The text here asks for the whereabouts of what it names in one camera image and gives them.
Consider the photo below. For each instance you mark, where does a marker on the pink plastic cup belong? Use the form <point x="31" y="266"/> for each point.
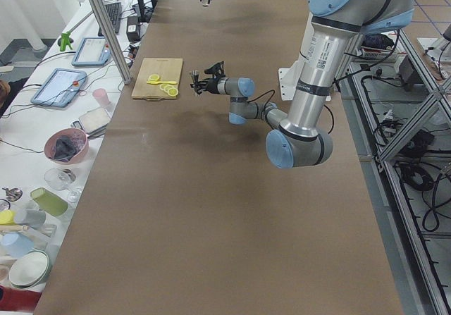
<point x="101" y="96"/>

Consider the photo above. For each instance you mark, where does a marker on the near blue teach pendant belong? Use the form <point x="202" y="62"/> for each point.
<point x="60" y="88"/>

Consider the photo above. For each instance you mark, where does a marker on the lemon slice far end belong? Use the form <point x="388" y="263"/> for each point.
<point x="154" y="78"/>

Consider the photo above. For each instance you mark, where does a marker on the black keyboard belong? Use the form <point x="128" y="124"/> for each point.
<point x="114" y="11"/>

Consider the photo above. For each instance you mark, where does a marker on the far blue teach pendant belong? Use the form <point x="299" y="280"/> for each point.
<point x="92" y="52"/>

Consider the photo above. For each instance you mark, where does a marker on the blue teach pendant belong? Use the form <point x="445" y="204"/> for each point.
<point x="92" y="52"/>
<point x="60" y="88"/>

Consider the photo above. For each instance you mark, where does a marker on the white digital scale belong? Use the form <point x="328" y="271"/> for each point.
<point x="94" y="122"/>

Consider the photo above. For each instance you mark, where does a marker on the black power adapter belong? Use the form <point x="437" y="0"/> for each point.
<point x="133" y="29"/>

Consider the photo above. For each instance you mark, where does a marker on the lemon slice lower row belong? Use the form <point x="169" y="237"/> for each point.
<point x="174" y="93"/>

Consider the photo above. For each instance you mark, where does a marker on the green plastic cup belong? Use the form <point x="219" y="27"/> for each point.
<point x="49" y="202"/>

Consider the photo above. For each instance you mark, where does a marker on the yellow plastic knife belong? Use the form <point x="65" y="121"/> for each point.
<point x="168" y="82"/>

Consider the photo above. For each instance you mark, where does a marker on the clear wine glass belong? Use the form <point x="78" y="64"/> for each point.
<point x="63" y="179"/>

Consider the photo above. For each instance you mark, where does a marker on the white green bowl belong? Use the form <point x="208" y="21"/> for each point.
<point x="30" y="270"/>

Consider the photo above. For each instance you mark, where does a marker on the aluminium frame post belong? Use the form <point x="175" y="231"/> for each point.
<point x="107" y="29"/>

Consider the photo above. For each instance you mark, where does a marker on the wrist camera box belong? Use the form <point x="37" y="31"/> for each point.
<point x="216" y="70"/>

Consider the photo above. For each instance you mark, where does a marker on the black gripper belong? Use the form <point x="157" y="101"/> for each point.
<point x="211" y="84"/>

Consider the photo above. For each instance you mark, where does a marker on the light blue plastic cup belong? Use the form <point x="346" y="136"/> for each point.
<point x="17" y="245"/>

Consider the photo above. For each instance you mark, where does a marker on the steel double jigger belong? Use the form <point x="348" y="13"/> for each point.
<point x="194" y="74"/>

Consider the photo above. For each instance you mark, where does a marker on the green clamp tool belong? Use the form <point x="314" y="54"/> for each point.
<point x="65" y="42"/>

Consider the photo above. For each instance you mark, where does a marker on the pink bowl with cloth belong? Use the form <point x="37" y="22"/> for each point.
<point x="67" y="146"/>

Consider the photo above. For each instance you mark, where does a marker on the wooden cutting board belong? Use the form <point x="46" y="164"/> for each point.
<point x="166" y="68"/>

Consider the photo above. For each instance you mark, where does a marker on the grey plastic cup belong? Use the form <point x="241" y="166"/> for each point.
<point x="30" y="217"/>

